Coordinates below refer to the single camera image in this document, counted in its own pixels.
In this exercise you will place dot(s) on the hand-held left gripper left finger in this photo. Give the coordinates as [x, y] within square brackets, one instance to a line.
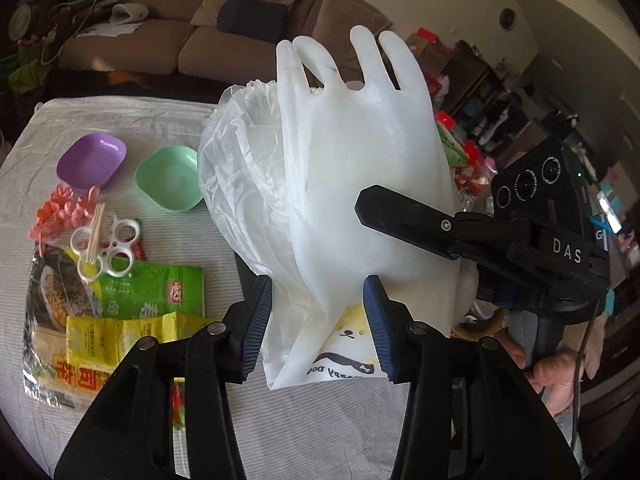
[255, 330]

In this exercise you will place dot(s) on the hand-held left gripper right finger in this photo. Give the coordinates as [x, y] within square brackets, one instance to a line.
[380, 330]

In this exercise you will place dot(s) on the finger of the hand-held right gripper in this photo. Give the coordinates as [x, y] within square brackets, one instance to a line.
[410, 215]
[510, 287]

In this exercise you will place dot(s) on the white plastic bag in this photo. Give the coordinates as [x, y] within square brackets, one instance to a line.
[235, 170]

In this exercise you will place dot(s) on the person's right hand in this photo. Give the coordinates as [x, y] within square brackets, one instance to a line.
[555, 370]

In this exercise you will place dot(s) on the green packet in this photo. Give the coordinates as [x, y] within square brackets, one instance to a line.
[150, 290]

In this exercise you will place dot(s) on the yellow packet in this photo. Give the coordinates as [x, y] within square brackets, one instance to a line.
[110, 340]

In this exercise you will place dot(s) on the dark wooden cabinet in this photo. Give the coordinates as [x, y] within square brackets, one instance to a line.
[480, 80]

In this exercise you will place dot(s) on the green plastic dish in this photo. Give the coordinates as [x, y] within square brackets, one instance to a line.
[167, 180]

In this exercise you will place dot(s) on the wooden stick bundle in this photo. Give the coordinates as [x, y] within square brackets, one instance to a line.
[95, 235]

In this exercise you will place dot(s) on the clear bag with bamboo mat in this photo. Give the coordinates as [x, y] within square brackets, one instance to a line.
[50, 290]

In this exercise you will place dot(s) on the pink flower hair clip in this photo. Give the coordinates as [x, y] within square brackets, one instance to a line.
[55, 215]

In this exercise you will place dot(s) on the purple plastic dish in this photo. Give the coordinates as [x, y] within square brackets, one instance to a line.
[92, 160]

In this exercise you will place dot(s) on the dark blue cushion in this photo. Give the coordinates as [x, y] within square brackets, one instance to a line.
[250, 15]

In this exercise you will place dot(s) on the brown sofa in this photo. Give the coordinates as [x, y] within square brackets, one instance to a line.
[150, 40]

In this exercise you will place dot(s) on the yellow-green bag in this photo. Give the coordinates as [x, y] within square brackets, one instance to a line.
[25, 77]

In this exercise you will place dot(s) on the white device on sofa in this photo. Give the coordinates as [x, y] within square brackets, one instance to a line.
[127, 12]

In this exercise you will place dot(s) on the round wall fixture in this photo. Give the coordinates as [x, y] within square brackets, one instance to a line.
[509, 17]

